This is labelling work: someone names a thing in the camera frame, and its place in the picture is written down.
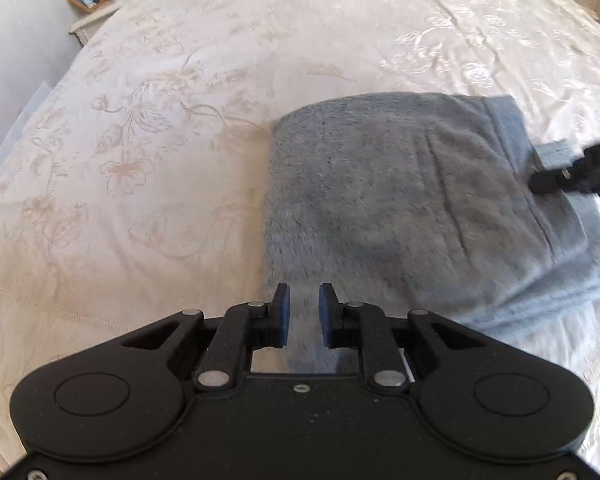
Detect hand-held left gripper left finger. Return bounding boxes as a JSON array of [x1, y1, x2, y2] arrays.
[[121, 282, 292, 394]]

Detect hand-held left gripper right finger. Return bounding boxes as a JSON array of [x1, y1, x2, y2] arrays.
[[319, 282, 486, 394]]

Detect grey towel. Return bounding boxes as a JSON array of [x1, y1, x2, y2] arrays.
[[262, 91, 600, 345]]

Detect cream embroidered bedspread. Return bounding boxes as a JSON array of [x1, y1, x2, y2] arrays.
[[0, 0, 600, 466]]

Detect white nightstand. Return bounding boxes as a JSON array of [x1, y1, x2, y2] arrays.
[[67, 0, 127, 49]]

